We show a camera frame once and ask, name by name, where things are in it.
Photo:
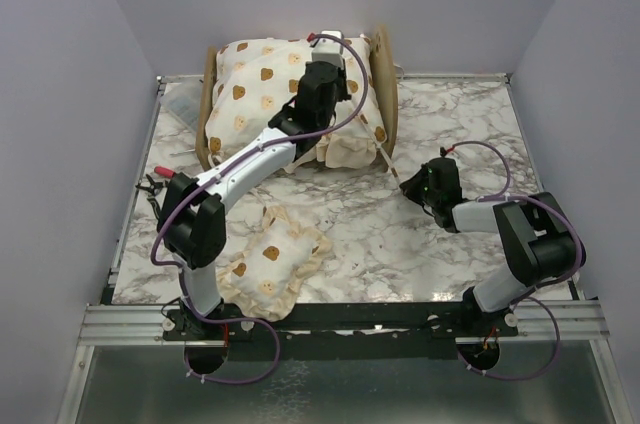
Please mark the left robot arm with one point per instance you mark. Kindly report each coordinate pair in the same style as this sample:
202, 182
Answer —
192, 221

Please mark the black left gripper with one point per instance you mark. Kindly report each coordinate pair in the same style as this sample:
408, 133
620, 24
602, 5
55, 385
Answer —
342, 80

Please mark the black front mounting rail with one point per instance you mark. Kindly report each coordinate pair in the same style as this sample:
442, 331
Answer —
347, 331

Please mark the small bear print pillow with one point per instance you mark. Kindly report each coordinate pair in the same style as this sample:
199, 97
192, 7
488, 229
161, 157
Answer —
264, 280

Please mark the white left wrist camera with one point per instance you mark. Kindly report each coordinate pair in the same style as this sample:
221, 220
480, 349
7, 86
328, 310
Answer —
327, 50

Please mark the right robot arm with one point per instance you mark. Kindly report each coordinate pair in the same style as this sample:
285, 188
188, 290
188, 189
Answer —
540, 245

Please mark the large bear print cushion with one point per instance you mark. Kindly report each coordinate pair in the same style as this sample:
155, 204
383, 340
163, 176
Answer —
256, 77

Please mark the blue handled screwdriver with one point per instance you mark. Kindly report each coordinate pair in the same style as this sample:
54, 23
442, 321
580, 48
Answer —
183, 152

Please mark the red handled screwdriver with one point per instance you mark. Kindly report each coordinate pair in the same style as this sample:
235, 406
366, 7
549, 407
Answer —
164, 172

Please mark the wooden pet bed frame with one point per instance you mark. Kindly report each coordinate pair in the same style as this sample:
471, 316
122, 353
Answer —
383, 78

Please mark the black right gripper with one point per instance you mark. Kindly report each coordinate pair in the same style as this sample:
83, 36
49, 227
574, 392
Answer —
411, 186

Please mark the clear plastic screw box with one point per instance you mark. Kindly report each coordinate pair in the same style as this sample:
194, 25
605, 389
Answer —
182, 101

